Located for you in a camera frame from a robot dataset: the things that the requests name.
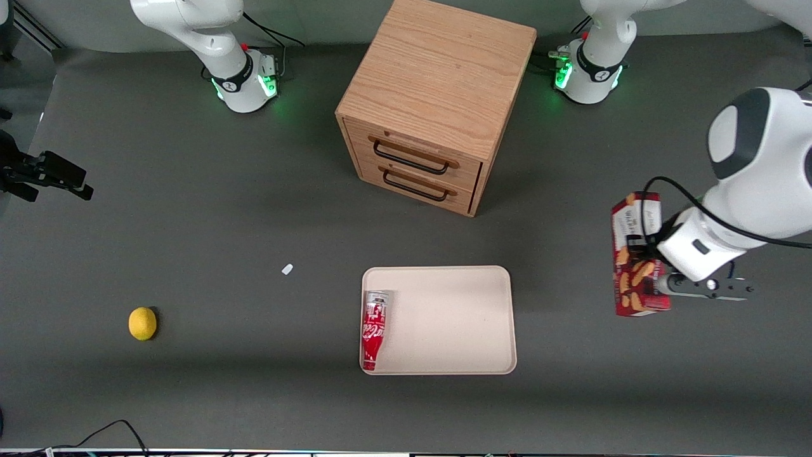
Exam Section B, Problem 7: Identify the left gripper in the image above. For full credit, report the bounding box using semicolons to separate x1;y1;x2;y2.
625;208;740;284

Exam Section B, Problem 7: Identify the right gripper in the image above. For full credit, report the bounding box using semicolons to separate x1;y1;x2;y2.
0;130;95;203

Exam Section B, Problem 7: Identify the red cookie box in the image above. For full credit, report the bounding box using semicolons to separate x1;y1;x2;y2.
611;192;672;318

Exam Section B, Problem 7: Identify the beige plastic tray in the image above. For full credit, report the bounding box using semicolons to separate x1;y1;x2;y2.
360;265;518;376

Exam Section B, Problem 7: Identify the yellow lemon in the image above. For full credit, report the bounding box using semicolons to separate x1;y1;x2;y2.
128;307;158;341

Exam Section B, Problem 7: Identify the wooden drawer front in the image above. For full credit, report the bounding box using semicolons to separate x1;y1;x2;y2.
343;118;483;192
357;157;477;215

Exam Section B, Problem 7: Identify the wooden drawer cabinet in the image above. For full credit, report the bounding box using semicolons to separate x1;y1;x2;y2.
335;0;538;218

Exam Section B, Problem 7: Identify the red cola can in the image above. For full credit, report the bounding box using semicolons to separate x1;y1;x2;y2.
360;290;396;372

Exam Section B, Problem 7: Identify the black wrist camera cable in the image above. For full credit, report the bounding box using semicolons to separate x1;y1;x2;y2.
641;176;812;250

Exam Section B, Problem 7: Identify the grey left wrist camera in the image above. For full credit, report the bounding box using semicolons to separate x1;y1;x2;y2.
656;273;756;303

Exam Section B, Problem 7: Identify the aluminium frame rail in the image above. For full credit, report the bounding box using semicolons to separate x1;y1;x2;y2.
11;0;65;53

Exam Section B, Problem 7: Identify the black drawer handle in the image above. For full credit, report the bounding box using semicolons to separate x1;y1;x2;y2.
372;140;450;176
382;169;449;203

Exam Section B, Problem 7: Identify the black table edge cable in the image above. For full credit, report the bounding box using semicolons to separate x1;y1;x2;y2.
51;420;148;456

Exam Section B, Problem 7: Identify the black arm base cable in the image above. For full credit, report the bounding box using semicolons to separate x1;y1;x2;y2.
242;11;306;49

